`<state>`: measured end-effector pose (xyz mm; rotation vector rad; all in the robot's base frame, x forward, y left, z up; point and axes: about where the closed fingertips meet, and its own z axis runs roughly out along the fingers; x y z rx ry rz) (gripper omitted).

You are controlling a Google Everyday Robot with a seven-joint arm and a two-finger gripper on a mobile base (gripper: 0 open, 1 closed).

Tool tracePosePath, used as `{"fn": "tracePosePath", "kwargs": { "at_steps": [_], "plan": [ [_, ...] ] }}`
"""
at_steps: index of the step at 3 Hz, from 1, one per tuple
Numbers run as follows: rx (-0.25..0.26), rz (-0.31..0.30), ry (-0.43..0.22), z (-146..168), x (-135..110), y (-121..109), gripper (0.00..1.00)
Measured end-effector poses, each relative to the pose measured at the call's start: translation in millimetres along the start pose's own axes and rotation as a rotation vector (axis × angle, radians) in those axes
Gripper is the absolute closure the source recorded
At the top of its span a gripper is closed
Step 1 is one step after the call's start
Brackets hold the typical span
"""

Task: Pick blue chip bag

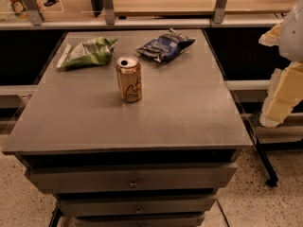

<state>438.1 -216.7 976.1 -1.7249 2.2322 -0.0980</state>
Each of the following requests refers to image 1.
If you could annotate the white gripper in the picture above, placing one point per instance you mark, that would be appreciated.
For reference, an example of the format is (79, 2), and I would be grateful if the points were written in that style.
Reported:
(293, 35)

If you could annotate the gold soda can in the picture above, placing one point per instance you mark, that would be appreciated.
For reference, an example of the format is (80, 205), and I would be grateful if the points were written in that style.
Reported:
(128, 71)

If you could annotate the grey drawer cabinet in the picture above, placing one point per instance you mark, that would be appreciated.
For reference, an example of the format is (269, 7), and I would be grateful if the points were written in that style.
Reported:
(157, 162)

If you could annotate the small black object on shelf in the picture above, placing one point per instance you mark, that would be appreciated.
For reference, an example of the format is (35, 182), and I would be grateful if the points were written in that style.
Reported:
(50, 3)

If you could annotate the wooden shelf with metal posts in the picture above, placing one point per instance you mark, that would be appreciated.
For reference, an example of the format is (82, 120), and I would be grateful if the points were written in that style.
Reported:
(79, 14)

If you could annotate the colourful package on shelf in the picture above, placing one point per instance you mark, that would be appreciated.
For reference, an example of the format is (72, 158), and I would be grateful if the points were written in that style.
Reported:
(21, 10)

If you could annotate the black metal leg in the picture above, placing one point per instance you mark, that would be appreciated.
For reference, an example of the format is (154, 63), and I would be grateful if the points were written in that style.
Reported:
(273, 179)

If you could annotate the blue chip bag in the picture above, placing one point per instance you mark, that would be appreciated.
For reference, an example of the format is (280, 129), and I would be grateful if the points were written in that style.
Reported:
(166, 47)

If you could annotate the green chip bag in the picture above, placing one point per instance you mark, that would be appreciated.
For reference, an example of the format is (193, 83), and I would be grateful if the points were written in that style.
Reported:
(98, 51)

